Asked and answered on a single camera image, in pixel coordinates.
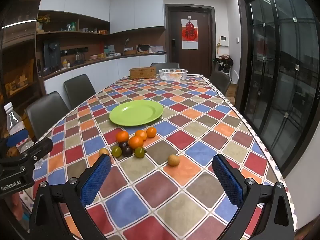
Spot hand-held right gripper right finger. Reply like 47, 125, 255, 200
212, 154, 294, 240

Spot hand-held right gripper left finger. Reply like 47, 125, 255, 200
29, 154, 112, 240

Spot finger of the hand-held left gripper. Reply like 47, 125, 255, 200
15, 137, 54, 165
0, 129, 29, 155

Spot green plate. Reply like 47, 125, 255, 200
109, 100, 164, 126

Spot person's left hand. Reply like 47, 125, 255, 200
9, 192, 27, 222

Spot clear plastic water bottle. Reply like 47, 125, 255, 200
4, 102, 43, 170

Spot dark leather chair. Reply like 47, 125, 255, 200
26, 91, 71, 141
209, 70, 232, 96
63, 74, 97, 110
150, 62, 180, 70

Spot colourful checked tablecloth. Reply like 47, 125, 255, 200
19, 74, 299, 240

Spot dark glass display cabinet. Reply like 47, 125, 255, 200
0, 0, 48, 140

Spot black water dispenser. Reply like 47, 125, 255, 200
43, 40, 61, 72

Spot white base cabinets with counter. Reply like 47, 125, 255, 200
44, 52, 167, 95

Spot dark framed glass sliding door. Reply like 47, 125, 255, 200
237, 0, 320, 178

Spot woven wicker box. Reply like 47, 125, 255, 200
129, 67, 157, 79

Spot pile of clothes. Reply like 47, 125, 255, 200
213, 54, 234, 72

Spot white plastic basket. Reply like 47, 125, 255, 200
159, 68, 188, 81

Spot dark brown door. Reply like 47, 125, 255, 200
165, 4, 215, 77

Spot black wall power strip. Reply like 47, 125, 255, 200
60, 47, 89, 55

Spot brown wooden wall shelf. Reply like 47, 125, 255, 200
36, 10, 110, 39

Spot red wall calendar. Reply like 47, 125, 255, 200
182, 19, 199, 50

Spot white wall cabinets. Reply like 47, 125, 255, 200
39, 0, 166, 34

